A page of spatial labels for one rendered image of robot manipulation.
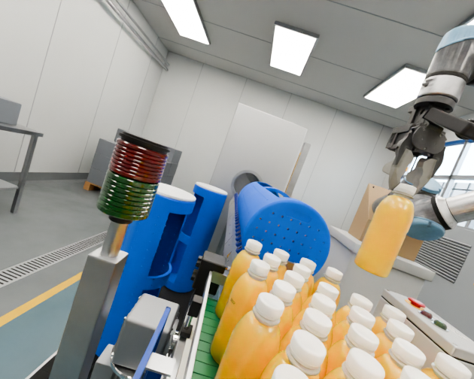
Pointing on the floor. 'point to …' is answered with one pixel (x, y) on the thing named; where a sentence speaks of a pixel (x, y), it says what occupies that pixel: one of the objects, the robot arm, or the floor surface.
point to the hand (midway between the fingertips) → (405, 188)
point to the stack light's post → (88, 315)
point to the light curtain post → (297, 168)
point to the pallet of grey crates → (104, 150)
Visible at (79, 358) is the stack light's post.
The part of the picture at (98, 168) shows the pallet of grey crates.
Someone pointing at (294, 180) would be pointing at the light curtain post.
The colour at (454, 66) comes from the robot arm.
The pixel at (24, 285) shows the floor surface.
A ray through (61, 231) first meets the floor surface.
